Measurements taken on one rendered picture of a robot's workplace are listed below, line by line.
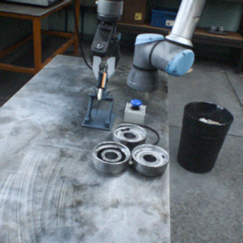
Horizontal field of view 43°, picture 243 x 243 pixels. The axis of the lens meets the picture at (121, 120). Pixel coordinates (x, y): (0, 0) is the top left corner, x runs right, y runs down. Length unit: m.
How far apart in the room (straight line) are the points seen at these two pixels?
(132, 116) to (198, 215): 1.04
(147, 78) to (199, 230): 0.96
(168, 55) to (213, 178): 1.25
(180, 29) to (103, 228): 0.82
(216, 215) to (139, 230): 1.32
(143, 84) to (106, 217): 0.75
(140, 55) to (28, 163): 0.69
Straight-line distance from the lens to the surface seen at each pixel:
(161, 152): 0.91
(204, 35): 4.32
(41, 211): 0.75
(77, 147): 0.94
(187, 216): 1.94
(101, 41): 0.93
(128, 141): 0.91
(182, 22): 1.25
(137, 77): 1.35
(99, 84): 1.00
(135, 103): 1.07
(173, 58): 1.22
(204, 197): 2.10
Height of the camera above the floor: 1.34
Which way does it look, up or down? 29 degrees down
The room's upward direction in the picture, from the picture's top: 7 degrees clockwise
